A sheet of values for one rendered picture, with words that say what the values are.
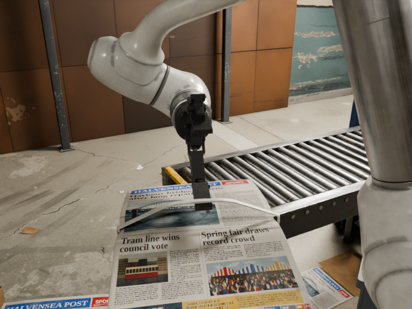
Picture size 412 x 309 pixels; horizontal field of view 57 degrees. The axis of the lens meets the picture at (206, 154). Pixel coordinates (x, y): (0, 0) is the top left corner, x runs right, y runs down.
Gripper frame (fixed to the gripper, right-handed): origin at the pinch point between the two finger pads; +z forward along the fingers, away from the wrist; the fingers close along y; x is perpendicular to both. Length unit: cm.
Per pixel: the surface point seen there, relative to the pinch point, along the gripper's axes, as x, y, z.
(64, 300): 32, 43, -14
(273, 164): -42, 54, -91
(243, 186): -10.2, 13.9, -14.2
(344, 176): -68, 53, -76
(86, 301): 27, 43, -13
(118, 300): 13.7, 11.8, 15.5
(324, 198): -52, 51, -58
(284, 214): -34, 51, -50
